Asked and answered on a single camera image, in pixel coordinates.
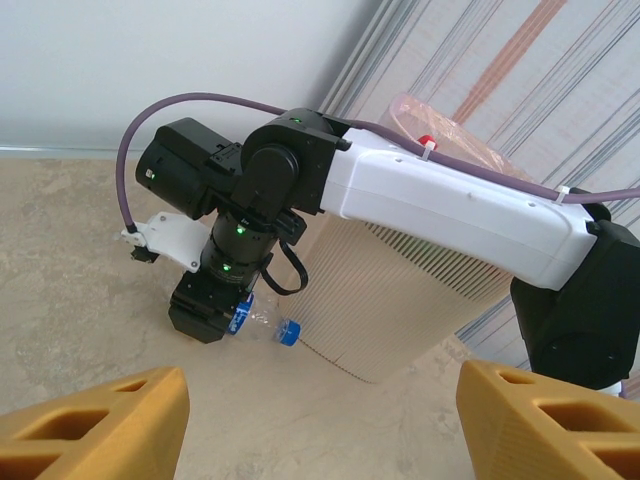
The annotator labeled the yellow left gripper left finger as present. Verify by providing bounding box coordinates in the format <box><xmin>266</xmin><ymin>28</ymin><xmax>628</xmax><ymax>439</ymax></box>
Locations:
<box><xmin>0</xmin><ymin>365</ymin><xmax>191</xmax><ymax>480</ymax></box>

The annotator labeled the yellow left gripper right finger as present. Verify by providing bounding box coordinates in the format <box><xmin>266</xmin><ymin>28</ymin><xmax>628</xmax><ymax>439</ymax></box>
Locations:
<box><xmin>456</xmin><ymin>359</ymin><xmax>640</xmax><ymax>480</ymax></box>

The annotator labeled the blue white label bottle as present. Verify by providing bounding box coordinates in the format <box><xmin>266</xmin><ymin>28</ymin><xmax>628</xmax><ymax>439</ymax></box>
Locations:
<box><xmin>227</xmin><ymin>292</ymin><xmax>304</xmax><ymax>349</ymax></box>

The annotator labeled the beige ribbed plastic bin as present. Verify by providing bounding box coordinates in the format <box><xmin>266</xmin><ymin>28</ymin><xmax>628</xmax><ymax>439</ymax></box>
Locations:
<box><xmin>298</xmin><ymin>92</ymin><xmax>544</xmax><ymax>386</ymax></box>

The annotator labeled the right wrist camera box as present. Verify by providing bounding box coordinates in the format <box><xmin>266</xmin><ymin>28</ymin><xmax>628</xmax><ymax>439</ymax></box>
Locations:
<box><xmin>118</xmin><ymin>210</ymin><xmax>214</xmax><ymax>274</ymax></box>

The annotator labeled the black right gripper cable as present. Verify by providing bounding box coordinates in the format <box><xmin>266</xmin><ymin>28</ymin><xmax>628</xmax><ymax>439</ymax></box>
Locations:
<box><xmin>262</xmin><ymin>249</ymin><xmax>310</xmax><ymax>297</ymax></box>

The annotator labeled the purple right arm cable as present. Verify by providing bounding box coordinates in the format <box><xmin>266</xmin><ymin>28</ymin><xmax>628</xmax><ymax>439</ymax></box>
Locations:
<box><xmin>117</xmin><ymin>90</ymin><xmax>640</xmax><ymax>236</ymax></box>

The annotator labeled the aluminium back edge rail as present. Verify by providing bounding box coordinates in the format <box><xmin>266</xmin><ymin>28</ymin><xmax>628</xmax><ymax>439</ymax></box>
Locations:
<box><xmin>0</xmin><ymin>143</ymin><xmax>129</xmax><ymax>162</ymax></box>

